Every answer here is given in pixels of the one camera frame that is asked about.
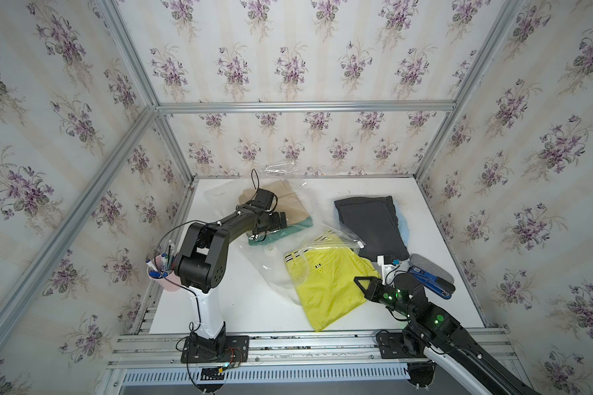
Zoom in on teal folded garment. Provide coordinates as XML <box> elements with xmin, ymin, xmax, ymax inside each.
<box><xmin>246</xmin><ymin>217</ymin><xmax>313</xmax><ymax>246</ymax></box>

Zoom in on light blue trousers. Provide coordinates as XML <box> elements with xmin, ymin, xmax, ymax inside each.
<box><xmin>395</xmin><ymin>205</ymin><xmax>410</xmax><ymax>245</ymax></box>

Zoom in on beige trousers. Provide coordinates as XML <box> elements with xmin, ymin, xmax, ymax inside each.
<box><xmin>236</xmin><ymin>179</ymin><xmax>312</xmax><ymax>225</ymax></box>

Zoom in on pink pen cup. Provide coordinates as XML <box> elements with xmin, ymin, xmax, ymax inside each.
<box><xmin>146</xmin><ymin>240</ymin><xmax>183</xmax><ymax>292</ymax></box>

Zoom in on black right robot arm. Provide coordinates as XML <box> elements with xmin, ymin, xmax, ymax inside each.
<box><xmin>353</xmin><ymin>273</ymin><xmax>536</xmax><ymax>394</ymax></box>

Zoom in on dark grey trousers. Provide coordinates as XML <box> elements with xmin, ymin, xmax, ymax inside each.
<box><xmin>334</xmin><ymin>196</ymin><xmax>410</xmax><ymax>263</ymax></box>

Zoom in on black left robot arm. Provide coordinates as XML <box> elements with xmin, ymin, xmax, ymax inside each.
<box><xmin>173</xmin><ymin>204</ymin><xmax>288</xmax><ymax>353</ymax></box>

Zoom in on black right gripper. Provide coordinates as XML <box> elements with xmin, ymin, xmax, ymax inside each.
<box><xmin>354</xmin><ymin>274</ymin><xmax>417</xmax><ymax>323</ymax></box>

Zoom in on yellow-green trousers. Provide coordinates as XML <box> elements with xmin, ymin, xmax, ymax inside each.
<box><xmin>283</xmin><ymin>230</ymin><xmax>381</xmax><ymax>332</ymax></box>

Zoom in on clear plastic vacuum bag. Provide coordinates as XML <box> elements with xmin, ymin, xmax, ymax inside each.
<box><xmin>204</xmin><ymin>161</ymin><xmax>366</xmax><ymax>304</ymax></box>

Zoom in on blue stapler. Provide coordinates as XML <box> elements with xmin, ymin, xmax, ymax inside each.
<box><xmin>409</xmin><ymin>266</ymin><xmax>456</xmax><ymax>300</ymax></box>

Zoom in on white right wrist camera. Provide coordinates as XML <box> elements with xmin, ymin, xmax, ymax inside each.
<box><xmin>377</xmin><ymin>255</ymin><xmax>401</xmax><ymax>285</ymax></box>

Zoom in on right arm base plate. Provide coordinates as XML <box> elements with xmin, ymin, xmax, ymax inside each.
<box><xmin>375</xmin><ymin>329</ymin><xmax>428</xmax><ymax>360</ymax></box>

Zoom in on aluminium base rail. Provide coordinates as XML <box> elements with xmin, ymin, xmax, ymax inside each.
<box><xmin>96</xmin><ymin>331</ymin><xmax>525</xmax><ymax>395</ymax></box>

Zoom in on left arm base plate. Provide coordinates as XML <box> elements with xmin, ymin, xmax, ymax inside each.
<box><xmin>176</xmin><ymin>335</ymin><xmax>250</xmax><ymax>364</ymax></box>

